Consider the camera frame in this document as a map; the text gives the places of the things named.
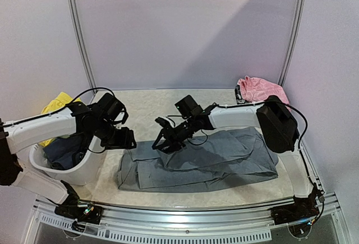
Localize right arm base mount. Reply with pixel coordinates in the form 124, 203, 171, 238
270, 192, 325, 225

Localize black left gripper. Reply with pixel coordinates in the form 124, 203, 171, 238
93, 119, 137, 150

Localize pink folded garment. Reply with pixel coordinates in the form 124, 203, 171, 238
237, 76, 289, 104

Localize left aluminium corner post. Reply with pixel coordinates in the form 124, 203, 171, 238
68, 0, 96, 88

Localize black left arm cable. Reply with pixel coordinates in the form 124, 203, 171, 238
0, 86, 131, 155

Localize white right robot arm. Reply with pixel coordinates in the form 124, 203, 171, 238
152, 95, 324, 219

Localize yellow shorts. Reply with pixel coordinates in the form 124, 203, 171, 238
39, 92, 81, 147

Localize grey button-up shirt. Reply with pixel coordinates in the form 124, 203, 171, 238
117, 127, 279, 193

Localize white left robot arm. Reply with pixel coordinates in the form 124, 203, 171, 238
1, 93, 136, 218

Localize aluminium front rail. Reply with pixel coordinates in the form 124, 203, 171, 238
25, 193, 351, 243

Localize white laundry basket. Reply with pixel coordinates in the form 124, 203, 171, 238
29, 137, 105, 186

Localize navy blue garment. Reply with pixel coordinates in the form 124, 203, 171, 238
43, 134, 92, 171

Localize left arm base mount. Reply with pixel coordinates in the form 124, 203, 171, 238
54, 196, 104, 224

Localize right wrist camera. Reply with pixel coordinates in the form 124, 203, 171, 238
155, 117, 173, 128

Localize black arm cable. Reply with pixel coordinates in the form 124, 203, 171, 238
168, 100, 323, 197
0, 86, 131, 155

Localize right aluminium corner post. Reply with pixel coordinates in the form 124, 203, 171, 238
278, 0, 305, 87

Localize aluminium corner post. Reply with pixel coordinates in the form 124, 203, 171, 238
278, 0, 305, 87
68, 0, 96, 88

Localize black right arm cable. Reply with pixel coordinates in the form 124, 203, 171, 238
168, 100, 323, 197

